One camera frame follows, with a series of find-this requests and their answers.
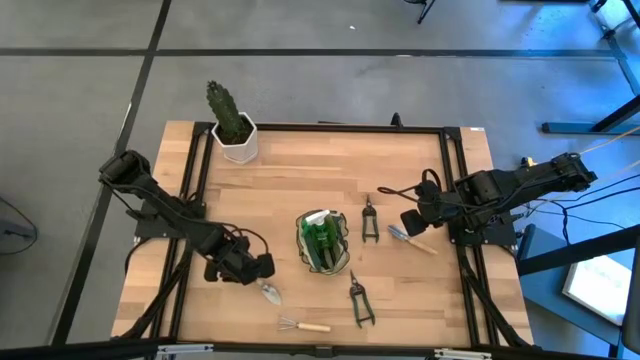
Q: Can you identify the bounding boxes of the tall dark green cactus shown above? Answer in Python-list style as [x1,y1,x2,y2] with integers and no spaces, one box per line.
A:
[205,79,247,144]

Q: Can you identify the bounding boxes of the white hexagonal planter pot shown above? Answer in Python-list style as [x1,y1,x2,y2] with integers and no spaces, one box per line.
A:
[210,111,260,166]

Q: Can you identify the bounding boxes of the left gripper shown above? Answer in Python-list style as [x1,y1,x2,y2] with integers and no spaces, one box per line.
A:
[203,234,276,287]

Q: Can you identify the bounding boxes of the green plastic spray bottle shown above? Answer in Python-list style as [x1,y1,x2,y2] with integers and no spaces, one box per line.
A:
[300,209,341,271]

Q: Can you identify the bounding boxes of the black rig crossbar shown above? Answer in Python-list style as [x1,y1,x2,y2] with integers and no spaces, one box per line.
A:
[0,338,640,360]

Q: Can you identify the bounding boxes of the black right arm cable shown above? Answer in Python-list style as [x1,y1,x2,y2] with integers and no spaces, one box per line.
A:
[377,168,444,201]

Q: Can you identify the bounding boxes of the white floor panel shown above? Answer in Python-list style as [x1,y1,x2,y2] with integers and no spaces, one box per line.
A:
[562,254,632,326]

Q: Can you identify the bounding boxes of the blue transplanter wooden handle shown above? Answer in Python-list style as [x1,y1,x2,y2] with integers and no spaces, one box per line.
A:
[387,223,440,256]

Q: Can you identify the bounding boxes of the hand rake wooden handle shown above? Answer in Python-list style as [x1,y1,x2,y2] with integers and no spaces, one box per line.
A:
[277,315,332,334]

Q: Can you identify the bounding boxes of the silver trowel wooden handle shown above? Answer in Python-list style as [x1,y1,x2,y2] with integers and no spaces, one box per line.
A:
[254,278,284,307]

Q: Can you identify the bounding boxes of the grey round floor object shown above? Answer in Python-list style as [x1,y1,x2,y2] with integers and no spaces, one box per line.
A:
[0,197,39,257]

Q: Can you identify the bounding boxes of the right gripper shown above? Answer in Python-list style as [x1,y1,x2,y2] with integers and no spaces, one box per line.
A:
[399,180,451,239]

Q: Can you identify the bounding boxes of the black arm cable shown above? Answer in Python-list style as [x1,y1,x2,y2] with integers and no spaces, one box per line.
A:
[377,168,444,201]
[232,226,271,257]

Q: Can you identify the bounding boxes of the yellow extension cable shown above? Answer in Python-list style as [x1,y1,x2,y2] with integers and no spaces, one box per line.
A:
[579,127,640,156]

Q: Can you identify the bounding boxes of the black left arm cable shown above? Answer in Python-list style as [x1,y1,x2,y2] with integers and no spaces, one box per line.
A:
[232,226,271,257]

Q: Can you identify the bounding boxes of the dark blue floor stand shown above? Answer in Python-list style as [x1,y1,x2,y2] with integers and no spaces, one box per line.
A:
[517,223,640,346]

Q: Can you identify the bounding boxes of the black floor cables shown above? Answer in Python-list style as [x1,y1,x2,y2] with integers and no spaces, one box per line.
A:
[519,172,640,231]

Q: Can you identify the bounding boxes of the silver aluminium bracket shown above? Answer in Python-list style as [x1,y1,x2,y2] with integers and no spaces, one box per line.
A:
[157,343,214,357]
[433,348,494,360]

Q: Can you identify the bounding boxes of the green handled pruning shears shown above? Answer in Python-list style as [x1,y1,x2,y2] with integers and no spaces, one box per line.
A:
[348,269,377,330]
[360,193,380,245]

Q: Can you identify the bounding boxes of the cream canvas gardening bag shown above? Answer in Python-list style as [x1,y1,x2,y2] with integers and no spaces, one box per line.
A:
[294,208,351,276]

